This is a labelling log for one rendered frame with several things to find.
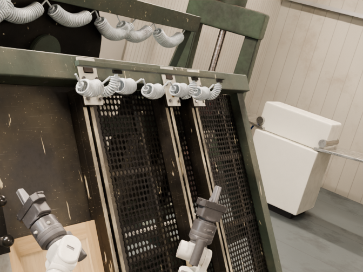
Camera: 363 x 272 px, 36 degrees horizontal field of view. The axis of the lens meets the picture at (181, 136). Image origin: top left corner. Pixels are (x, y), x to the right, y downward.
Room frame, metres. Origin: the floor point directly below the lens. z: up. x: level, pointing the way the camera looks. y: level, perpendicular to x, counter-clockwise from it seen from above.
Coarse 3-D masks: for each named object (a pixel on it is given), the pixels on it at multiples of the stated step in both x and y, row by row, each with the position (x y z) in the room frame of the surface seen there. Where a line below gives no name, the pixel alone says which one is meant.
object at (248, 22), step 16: (192, 0) 6.91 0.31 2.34; (208, 0) 6.87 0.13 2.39; (224, 0) 6.84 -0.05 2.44; (240, 0) 6.84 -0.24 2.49; (208, 16) 6.85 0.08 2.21; (224, 16) 6.81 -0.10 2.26; (240, 16) 6.77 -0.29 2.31; (256, 16) 6.73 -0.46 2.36; (192, 32) 6.94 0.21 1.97; (224, 32) 6.96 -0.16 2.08; (240, 32) 6.76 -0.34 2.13; (256, 32) 6.72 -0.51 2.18; (192, 48) 6.98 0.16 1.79; (256, 48) 6.79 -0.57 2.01; (192, 64) 7.17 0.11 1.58; (240, 64) 6.79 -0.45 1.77
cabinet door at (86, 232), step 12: (72, 228) 1.92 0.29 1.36; (84, 228) 1.97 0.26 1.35; (24, 240) 1.73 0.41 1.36; (84, 240) 1.95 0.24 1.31; (96, 240) 2.00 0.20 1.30; (12, 252) 1.67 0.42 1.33; (24, 252) 1.71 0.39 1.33; (36, 252) 1.75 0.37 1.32; (96, 252) 1.98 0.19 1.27; (12, 264) 1.65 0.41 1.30; (24, 264) 1.69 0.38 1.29; (36, 264) 1.73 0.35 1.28; (84, 264) 1.91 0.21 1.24; (96, 264) 1.95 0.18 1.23
